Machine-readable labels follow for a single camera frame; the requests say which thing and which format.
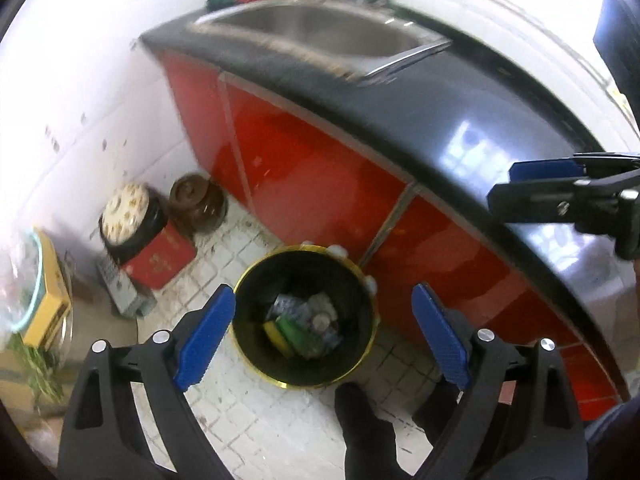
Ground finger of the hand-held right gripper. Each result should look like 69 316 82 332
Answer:
487 177 626 226
509 152 640 183

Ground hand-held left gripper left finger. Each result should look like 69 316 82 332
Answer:
57 284 237 480

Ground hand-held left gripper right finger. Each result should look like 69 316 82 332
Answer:
411 282 588 480

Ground black bin with gold rim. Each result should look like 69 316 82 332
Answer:
232 242 381 391

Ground red box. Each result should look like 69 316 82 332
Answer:
122 222 197 291

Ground grey patterned box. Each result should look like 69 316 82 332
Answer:
97 255 156 318

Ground person's black shoe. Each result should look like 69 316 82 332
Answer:
334 382 411 480

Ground brown ceramic jar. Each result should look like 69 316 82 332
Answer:
169 172 228 235

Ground black pot with patterned lid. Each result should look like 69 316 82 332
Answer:
98 183 168 263

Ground dark object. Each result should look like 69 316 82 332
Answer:
592 0 640 111

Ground yellow box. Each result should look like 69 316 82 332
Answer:
22 232 73 348

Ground green vegetables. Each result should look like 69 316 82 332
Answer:
10 345 66 406

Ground red cabinet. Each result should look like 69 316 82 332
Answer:
160 52 628 421

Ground glass jar with teal rim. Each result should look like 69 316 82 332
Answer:
0 227 46 351

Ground person's dark clothing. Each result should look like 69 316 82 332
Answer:
585 400 640 480

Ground steel sink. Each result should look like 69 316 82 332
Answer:
192 0 453 86

